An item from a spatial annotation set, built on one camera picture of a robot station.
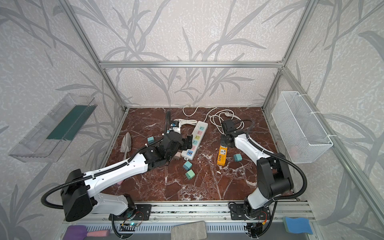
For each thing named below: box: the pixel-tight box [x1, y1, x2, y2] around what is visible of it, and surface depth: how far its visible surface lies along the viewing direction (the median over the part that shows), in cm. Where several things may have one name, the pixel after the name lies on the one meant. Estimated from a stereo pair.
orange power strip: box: [217, 145, 228, 167], surface depth 93 cm
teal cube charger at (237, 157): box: [233, 153, 243, 162], surface depth 93 cm
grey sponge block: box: [171, 220, 208, 240], surface depth 68 cm
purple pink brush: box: [63, 225, 111, 240], surface depth 70 cm
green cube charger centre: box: [185, 169, 196, 180], surface depth 86 cm
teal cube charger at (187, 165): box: [183, 161, 193, 171], surface depth 90 cm
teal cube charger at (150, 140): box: [147, 136, 155, 145], surface depth 102 cm
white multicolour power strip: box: [181, 120, 209, 161], surface depth 104 cm
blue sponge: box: [282, 216, 313, 235], surface depth 70 cm
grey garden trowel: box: [120, 132, 132, 160], surface depth 100 cm
